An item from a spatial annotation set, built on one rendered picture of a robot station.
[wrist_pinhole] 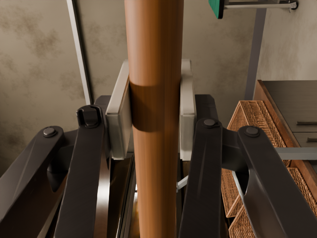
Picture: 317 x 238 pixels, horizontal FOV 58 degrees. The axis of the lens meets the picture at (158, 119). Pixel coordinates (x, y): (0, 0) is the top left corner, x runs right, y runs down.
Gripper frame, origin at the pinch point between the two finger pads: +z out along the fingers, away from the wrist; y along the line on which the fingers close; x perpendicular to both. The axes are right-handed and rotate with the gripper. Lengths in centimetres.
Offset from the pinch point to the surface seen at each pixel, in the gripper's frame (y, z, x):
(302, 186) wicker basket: 56, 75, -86
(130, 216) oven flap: -23, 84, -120
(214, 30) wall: 53, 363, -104
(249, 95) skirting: 110, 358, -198
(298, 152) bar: 55, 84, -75
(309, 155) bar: 60, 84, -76
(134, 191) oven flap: -23, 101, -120
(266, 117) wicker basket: 55, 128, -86
